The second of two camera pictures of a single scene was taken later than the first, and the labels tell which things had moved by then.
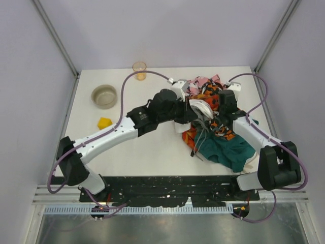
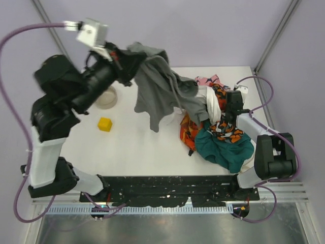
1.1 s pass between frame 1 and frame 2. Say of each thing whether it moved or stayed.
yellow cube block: stayed
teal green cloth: stayed
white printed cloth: moved
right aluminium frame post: stayed
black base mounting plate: stayed
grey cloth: moved
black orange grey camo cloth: moved
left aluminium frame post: stayed
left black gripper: moved
